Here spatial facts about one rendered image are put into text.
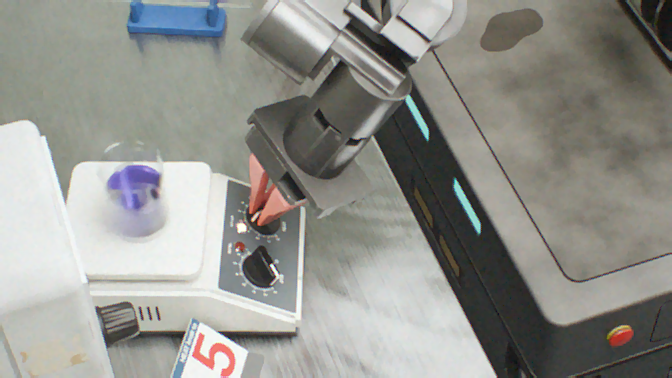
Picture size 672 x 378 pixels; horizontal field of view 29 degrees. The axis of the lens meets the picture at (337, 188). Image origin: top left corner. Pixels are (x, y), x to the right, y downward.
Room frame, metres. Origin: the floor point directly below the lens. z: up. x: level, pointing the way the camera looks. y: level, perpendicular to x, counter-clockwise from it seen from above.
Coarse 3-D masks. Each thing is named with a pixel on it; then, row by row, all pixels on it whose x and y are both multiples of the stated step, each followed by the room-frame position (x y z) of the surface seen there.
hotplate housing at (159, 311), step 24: (216, 192) 0.70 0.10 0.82; (216, 216) 0.68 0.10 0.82; (216, 240) 0.65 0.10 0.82; (216, 264) 0.63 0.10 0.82; (96, 288) 0.60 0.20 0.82; (120, 288) 0.60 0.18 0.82; (144, 288) 0.60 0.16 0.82; (168, 288) 0.60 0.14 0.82; (192, 288) 0.60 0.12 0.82; (216, 288) 0.60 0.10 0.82; (144, 312) 0.60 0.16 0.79; (168, 312) 0.60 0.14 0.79; (192, 312) 0.60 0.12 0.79; (216, 312) 0.60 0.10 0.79; (240, 312) 0.60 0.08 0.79; (264, 312) 0.60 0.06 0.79; (288, 312) 0.60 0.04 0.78
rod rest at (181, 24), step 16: (144, 16) 0.99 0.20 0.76; (160, 16) 0.99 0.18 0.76; (176, 16) 0.99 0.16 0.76; (192, 16) 0.99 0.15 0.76; (208, 16) 0.98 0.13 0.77; (224, 16) 0.99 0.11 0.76; (144, 32) 0.97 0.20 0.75; (160, 32) 0.97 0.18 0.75; (176, 32) 0.97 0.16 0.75; (192, 32) 0.97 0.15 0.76; (208, 32) 0.97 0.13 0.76
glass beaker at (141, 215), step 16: (112, 144) 0.68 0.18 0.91; (128, 144) 0.68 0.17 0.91; (144, 144) 0.68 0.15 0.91; (112, 160) 0.67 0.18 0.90; (128, 160) 0.68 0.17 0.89; (144, 160) 0.68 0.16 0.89; (160, 160) 0.67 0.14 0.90; (160, 176) 0.65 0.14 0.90; (112, 192) 0.64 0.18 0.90; (128, 192) 0.63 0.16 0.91; (144, 192) 0.64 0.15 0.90; (160, 192) 0.65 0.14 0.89; (112, 208) 0.64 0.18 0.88; (128, 208) 0.63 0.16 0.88; (144, 208) 0.64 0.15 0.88; (160, 208) 0.64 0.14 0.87; (112, 224) 0.65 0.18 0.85; (128, 224) 0.63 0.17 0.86; (144, 224) 0.63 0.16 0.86; (160, 224) 0.64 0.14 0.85; (128, 240) 0.64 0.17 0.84; (144, 240) 0.63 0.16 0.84
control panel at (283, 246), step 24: (240, 192) 0.71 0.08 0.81; (240, 216) 0.68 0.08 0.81; (288, 216) 0.70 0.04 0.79; (240, 240) 0.66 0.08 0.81; (264, 240) 0.67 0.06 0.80; (288, 240) 0.67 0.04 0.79; (240, 264) 0.63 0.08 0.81; (288, 264) 0.65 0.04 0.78; (240, 288) 0.61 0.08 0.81; (264, 288) 0.62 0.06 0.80; (288, 288) 0.62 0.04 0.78
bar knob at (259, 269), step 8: (264, 248) 0.64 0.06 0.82; (248, 256) 0.64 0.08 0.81; (256, 256) 0.64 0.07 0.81; (264, 256) 0.63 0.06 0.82; (248, 264) 0.63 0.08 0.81; (256, 264) 0.63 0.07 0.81; (264, 264) 0.63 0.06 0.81; (272, 264) 0.63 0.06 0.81; (248, 272) 0.62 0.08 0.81; (256, 272) 0.63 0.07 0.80; (264, 272) 0.62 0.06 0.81; (272, 272) 0.62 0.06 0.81; (248, 280) 0.62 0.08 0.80; (256, 280) 0.62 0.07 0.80; (264, 280) 0.62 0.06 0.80; (272, 280) 0.62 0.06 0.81
